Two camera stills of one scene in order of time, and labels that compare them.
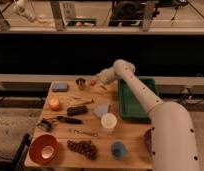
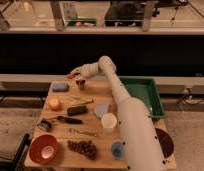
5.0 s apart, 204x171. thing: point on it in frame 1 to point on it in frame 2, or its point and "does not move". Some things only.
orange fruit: x=54 y=103 does not move
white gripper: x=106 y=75 to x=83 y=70
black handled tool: x=69 y=120 does not move
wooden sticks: x=79 y=101 does not move
